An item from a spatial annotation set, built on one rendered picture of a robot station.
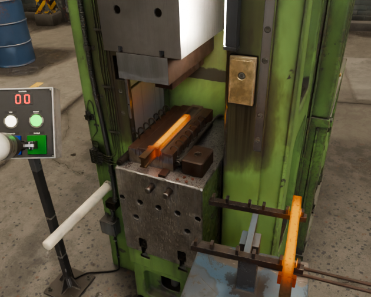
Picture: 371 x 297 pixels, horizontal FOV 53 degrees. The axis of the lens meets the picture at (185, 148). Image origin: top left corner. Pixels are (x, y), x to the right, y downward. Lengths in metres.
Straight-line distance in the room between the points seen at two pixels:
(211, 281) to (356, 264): 1.31
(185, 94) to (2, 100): 0.81
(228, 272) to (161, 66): 0.75
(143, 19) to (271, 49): 0.42
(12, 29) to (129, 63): 4.56
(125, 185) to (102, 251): 0.98
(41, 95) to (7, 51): 4.33
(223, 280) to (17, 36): 5.01
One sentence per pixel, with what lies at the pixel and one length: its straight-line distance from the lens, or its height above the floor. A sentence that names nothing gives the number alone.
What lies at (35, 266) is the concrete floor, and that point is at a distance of 2.50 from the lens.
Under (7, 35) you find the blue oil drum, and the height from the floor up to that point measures 0.45.
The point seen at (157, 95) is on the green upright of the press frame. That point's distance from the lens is 1.78.
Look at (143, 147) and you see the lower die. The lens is 1.47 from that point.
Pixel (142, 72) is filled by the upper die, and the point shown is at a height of 1.30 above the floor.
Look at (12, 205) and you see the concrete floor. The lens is 3.02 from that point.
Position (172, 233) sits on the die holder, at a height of 0.65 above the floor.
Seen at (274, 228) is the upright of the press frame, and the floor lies 0.63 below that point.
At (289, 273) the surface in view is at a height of 0.96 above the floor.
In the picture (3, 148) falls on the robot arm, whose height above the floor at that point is 1.19.
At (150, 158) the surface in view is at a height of 0.99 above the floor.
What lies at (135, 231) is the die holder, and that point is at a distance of 1.69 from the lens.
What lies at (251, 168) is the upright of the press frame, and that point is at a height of 0.91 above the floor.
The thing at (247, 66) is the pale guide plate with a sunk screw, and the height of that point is 1.33.
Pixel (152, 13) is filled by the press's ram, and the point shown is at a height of 1.50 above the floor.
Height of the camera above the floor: 1.75
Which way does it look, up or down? 32 degrees down
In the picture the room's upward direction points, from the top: 2 degrees counter-clockwise
